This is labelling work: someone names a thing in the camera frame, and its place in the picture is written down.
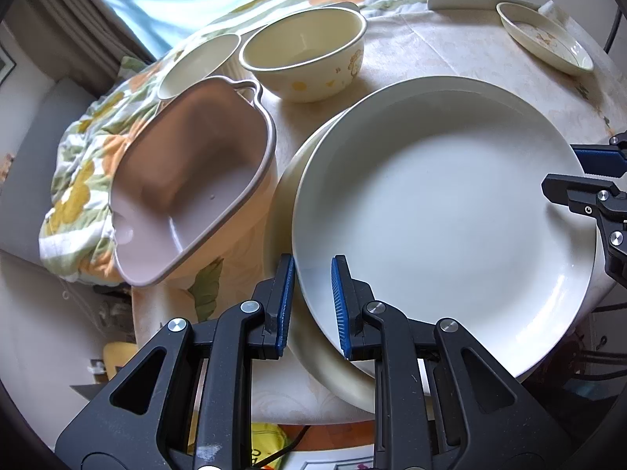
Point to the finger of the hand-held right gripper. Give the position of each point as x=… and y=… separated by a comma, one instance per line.
x=578, y=193
x=600, y=159

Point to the cream floral tablecloth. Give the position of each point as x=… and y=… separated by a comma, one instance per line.
x=441, y=44

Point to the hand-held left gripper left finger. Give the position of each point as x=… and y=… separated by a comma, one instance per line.
x=285, y=303

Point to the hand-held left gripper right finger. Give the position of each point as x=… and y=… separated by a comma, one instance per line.
x=340, y=303

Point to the plain white bowl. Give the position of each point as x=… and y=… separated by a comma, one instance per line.
x=196, y=61

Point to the yellow box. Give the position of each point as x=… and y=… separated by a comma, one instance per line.
x=120, y=360

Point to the large white plate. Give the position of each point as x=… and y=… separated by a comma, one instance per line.
x=431, y=196

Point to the brown curtain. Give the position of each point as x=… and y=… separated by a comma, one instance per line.
x=83, y=5

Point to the cream bowl with floral print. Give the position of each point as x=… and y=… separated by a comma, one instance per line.
x=299, y=39

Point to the large cream plate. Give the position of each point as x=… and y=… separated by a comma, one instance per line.
x=313, y=372

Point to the deep plate with floral print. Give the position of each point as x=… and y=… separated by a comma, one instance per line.
x=539, y=34

